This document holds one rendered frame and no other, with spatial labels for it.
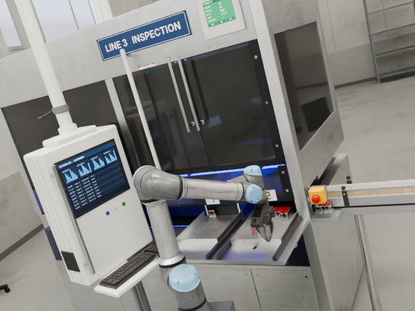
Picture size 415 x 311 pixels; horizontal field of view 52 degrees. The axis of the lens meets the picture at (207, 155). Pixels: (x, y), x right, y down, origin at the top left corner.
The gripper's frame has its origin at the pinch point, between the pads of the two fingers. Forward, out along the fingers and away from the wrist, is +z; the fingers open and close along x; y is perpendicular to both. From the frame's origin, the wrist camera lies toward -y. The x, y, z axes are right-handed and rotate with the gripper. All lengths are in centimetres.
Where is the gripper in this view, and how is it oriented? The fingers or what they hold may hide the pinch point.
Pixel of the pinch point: (267, 240)
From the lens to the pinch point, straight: 203.8
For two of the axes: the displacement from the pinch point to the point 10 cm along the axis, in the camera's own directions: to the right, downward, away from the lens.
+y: 4.6, -3.3, 8.3
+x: -8.5, 1.1, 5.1
